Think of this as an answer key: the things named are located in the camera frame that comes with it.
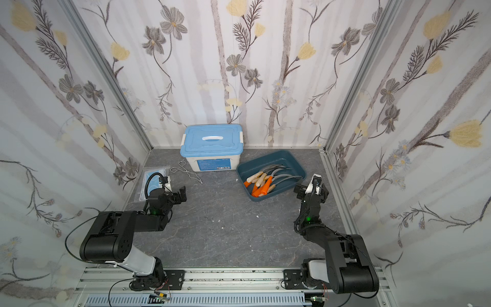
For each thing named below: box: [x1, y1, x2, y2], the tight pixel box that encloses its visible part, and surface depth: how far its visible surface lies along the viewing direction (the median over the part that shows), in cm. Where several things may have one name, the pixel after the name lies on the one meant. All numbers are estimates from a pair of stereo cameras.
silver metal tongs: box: [170, 160, 203, 185], surface depth 110 cm
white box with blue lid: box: [180, 124, 245, 172], surface depth 103 cm
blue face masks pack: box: [139, 166, 171, 201], surface depth 104 cm
